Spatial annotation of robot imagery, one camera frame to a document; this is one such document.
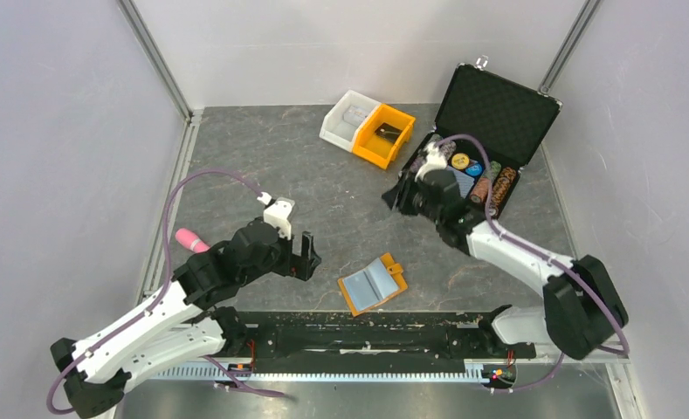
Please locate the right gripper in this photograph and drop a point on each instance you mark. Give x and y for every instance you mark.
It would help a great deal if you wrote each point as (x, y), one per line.
(406, 185)

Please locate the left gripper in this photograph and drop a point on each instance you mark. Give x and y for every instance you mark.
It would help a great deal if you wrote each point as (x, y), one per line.
(295, 264)

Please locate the yellow leather card holder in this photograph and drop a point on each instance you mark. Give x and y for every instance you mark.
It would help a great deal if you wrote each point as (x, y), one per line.
(374, 285)

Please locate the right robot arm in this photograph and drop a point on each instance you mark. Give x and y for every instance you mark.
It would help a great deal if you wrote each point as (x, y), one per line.
(580, 308)

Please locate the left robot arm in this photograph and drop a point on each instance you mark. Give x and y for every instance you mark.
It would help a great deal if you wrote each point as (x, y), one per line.
(174, 324)

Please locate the dark card in yellow bin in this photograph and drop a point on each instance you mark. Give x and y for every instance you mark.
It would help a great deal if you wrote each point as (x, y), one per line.
(388, 133)

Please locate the blue playing card deck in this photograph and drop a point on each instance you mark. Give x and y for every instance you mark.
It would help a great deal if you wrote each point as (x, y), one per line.
(464, 181)

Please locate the yellow plastic bin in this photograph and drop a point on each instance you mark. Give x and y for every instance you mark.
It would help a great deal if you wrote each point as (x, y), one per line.
(375, 150)

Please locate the yellow dealer button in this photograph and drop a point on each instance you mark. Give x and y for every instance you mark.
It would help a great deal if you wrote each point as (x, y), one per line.
(460, 161)

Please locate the blue dealer button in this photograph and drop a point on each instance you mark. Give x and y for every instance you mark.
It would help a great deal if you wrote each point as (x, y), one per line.
(475, 170)

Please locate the clear item in white bin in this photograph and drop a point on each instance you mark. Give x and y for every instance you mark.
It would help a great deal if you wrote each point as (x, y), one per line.
(355, 115)

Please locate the white plastic bin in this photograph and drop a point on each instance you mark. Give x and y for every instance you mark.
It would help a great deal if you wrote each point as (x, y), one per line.
(339, 133)

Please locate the black poker chip case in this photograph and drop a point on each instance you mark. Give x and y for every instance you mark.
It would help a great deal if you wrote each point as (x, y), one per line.
(508, 119)

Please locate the pink cylindrical toy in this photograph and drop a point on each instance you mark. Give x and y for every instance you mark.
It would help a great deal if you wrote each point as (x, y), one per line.
(190, 241)

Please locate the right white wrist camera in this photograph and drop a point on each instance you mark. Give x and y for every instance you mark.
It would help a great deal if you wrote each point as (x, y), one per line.
(433, 156)

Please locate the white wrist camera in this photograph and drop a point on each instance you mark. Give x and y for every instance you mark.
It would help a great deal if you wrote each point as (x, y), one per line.
(433, 156)
(278, 213)

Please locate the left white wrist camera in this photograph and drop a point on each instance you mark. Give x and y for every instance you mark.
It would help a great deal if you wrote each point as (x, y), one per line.
(278, 213)

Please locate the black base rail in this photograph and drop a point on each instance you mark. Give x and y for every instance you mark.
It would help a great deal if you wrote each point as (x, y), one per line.
(297, 342)

